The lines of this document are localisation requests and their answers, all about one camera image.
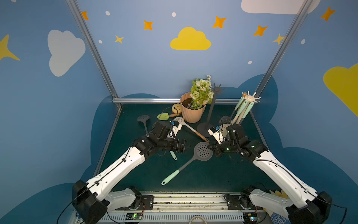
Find pink ribbed flower pot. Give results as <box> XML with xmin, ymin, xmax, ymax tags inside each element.
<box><xmin>180</xmin><ymin>92</ymin><xmax>206</xmax><ymax>123</ymax></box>

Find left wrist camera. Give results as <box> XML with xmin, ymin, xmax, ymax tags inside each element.
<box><xmin>167</xmin><ymin>120</ymin><xmax>182</xmax><ymax>139</ymax></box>

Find cream skimmer mint handle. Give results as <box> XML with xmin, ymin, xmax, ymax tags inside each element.
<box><xmin>219</xmin><ymin>97</ymin><xmax>250</xmax><ymax>136</ymax></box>

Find all grey slotted skimmer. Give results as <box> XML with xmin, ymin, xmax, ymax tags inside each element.
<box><xmin>137</xmin><ymin>115</ymin><xmax>150</xmax><ymax>135</ymax></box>

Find cream utensil rack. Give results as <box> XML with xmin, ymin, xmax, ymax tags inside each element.
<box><xmin>232</xmin><ymin>91</ymin><xmax>261</xmax><ymax>124</ymax></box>

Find green small spatula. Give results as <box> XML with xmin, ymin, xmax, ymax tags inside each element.
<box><xmin>157</xmin><ymin>113</ymin><xmax>181</xmax><ymax>120</ymax></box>

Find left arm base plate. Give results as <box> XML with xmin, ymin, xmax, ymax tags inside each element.
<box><xmin>129</xmin><ymin>195</ymin><xmax>154</xmax><ymax>211</ymax></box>

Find cream skimmer wooden handle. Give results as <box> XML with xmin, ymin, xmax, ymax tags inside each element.
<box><xmin>174</xmin><ymin>117</ymin><xmax>210</xmax><ymax>143</ymax></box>

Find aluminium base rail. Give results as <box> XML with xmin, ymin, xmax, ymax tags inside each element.
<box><xmin>71</xmin><ymin>191</ymin><xmax>311</xmax><ymax>224</ymax></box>

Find dark grey utensil rack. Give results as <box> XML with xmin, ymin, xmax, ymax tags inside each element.
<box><xmin>197</xmin><ymin>84</ymin><xmax>225</xmax><ymax>138</ymax></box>

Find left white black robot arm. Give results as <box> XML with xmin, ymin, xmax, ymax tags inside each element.
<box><xmin>71</xmin><ymin>121</ymin><xmax>186</xmax><ymax>224</ymax></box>

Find grey skimmer mint handle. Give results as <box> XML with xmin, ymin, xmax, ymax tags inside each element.
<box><xmin>218</xmin><ymin>96</ymin><xmax>245</xmax><ymax>126</ymax></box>
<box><xmin>236</xmin><ymin>102</ymin><xmax>255</xmax><ymax>125</ymax></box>
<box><xmin>170</xmin><ymin>151</ymin><xmax>177</xmax><ymax>161</ymax></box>
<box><xmin>161</xmin><ymin>142</ymin><xmax>213</xmax><ymax>185</ymax></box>

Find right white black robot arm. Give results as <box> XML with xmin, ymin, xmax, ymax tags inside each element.
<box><xmin>208</xmin><ymin>124</ymin><xmax>332</xmax><ymax>224</ymax></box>

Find yellow smiley sponge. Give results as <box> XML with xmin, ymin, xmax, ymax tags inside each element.
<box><xmin>172</xmin><ymin>104</ymin><xmax>182</xmax><ymax>116</ymax></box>

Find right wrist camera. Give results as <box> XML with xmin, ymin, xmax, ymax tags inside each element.
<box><xmin>208</xmin><ymin>126</ymin><xmax>225</xmax><ymax>145</ymax></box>

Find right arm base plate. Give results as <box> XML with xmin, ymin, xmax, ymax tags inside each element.
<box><xmin>224</xmin><ymin>194</ymin><xmax>253</xmax><ymax>210</ymax></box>

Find green white artificial flowers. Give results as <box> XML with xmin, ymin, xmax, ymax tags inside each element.
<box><xmin>188</xmin><ymin>75</ymin><xmax>214</xmax><ymax>110</ymax></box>

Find yellow blue work glove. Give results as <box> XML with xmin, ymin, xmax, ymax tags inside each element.
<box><xmin>266</xmin><ymin>190</ymin><xmax>291</xmax><ymax>224</ymax></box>

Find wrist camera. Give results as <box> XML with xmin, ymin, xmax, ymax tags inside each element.
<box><xmin>208</xmin><ymin>126</ymin><xmax>225</xmax><ymax>145</ymax></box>
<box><xmin>167</xmin><ymin>120</ymin><xmax>182</xmax><ymax>139</ymax></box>

